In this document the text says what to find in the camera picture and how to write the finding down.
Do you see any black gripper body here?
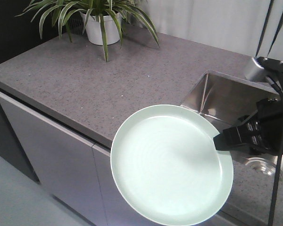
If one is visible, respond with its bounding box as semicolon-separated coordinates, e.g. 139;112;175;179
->
241;98;283;155

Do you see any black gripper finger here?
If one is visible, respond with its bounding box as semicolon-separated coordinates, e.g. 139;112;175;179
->
213;124;255;151

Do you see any pale green round plate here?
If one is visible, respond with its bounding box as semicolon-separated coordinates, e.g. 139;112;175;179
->
110;105;233;226

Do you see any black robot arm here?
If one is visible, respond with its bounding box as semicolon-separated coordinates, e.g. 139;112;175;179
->
213;56;283;156

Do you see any round steel sink drain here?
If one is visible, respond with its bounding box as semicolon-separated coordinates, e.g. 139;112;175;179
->
242;157;277;176

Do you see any stainless steel sink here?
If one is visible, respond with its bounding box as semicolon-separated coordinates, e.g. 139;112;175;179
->
181;70;283;182

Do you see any striped green potted plant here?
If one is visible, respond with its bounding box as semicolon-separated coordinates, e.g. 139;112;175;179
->
19;0;159;62

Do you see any white plant pot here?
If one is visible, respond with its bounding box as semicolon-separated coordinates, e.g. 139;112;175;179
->
80;10;122;46

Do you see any grey glossy counter cabinet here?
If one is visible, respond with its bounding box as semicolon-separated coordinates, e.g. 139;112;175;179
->
0;23;283;226

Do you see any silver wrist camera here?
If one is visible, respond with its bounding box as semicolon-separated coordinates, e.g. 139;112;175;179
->
243;56;268;83

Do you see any black camera cable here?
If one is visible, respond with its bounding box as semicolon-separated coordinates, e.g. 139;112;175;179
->
266;76;283;226

